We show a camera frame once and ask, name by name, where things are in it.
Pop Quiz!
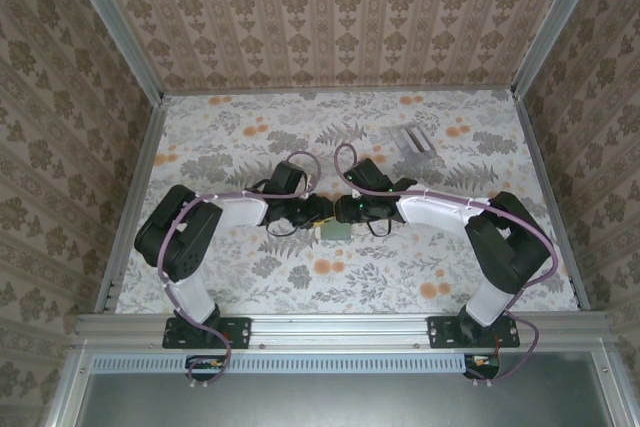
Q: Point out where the black connector board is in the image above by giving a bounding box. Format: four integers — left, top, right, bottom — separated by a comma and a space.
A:
463, 354, 501, 379
185, 354, 227, 382

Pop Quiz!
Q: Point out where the slotted grey cable duct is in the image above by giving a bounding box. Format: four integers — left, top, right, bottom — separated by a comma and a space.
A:
92, 352, 501, 374

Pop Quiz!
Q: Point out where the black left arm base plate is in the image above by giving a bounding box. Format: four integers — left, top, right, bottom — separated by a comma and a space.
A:
162, 315, 252, 351

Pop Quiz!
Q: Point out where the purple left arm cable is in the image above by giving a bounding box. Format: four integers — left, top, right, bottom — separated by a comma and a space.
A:
156, 150, 322, 391

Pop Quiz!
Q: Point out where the grey metal panel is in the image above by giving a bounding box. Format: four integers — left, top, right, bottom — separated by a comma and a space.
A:
74, 371, 624, 427

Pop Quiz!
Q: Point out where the floral tablecloth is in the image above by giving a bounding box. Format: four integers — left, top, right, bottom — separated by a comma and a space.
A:
115, 89, 581, 316

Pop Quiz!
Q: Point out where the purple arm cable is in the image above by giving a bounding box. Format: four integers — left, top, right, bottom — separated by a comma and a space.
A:
333, 142, 559, 388
156, 150, 322, 391

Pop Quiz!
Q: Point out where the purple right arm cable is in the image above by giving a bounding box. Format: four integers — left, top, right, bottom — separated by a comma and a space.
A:
333, 142, 559, 388

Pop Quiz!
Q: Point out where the aluminium mounting rail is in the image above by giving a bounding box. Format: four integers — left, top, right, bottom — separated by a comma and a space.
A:
74, 311, 614, 348

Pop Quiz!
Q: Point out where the aluminium table side rail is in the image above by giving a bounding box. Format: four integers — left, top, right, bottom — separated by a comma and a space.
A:
93, 96, 169, 316
513, 94, 592, 312

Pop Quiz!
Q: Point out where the aluminium frame post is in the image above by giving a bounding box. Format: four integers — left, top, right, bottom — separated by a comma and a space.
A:
509, 0, 611, 101
59, 0, 166, 104

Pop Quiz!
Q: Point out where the aluminium table end rail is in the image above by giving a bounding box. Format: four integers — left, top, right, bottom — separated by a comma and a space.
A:
162, 85, 516, 97

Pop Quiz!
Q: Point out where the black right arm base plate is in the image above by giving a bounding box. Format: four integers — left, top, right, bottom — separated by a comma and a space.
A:
428, 315, 521, 350

